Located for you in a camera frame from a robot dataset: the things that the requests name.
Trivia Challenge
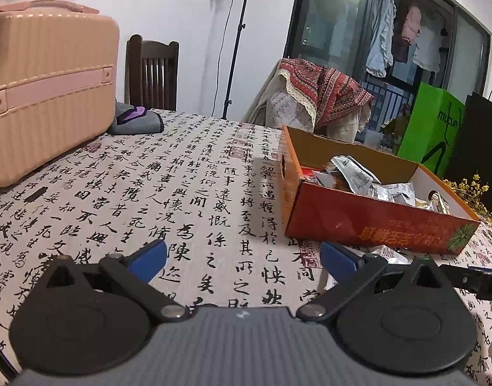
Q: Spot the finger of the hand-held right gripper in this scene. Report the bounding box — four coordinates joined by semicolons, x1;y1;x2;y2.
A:
438;263;492;302

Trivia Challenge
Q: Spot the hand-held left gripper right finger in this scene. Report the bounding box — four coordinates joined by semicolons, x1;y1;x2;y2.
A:
296;242;441;322

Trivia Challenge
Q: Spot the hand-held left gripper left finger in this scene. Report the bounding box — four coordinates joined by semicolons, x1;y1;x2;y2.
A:
45;239;190;322

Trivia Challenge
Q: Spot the orange cardboard box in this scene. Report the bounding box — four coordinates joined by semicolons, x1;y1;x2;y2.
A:
279;124;481;256

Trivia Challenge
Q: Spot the pile of cookie packets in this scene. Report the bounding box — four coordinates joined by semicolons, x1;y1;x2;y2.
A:
324;247;411;290

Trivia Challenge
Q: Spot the heap of mixed snack packets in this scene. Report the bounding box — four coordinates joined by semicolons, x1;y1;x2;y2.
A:
302;155;451;212

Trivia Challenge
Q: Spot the yellow flower branch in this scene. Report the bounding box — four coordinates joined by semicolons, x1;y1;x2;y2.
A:
443;175;492;236

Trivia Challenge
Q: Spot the grey purple pouch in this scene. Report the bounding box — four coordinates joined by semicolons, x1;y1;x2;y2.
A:
111;100;164;135

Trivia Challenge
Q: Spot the black paper bag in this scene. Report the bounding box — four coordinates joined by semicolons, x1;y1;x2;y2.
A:
443;76;492;218

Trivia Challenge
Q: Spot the green paper bag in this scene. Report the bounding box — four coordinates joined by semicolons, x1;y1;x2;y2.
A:
396;81;467;179

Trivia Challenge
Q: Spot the chair draped with patterned cloth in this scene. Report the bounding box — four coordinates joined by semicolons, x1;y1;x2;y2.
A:
242;62;369;143

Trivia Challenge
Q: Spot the red patterned throw cloth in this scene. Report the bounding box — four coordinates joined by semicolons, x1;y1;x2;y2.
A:
279;58;374;131

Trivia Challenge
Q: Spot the dark wooden chair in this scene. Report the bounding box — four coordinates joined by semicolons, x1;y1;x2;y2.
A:
124;34;180;112

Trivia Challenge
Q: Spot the pink hard-shell suitcase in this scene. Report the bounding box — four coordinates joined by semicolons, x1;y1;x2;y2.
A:
0;0;121;188

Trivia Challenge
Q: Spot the light blue hanging shirt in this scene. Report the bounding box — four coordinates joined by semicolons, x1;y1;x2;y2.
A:
365;0;396;77

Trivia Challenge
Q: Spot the white hanging garment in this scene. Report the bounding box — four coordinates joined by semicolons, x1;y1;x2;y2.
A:
412;12;445;73

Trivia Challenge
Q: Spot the pink hanging garment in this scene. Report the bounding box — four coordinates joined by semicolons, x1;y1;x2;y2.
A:
392;4;422;63

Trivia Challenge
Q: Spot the black framed glass door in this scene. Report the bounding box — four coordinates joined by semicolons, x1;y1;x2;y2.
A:
284;0;492;145

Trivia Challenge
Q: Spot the studio light stand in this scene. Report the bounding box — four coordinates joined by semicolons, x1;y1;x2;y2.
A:
221;0;258;120

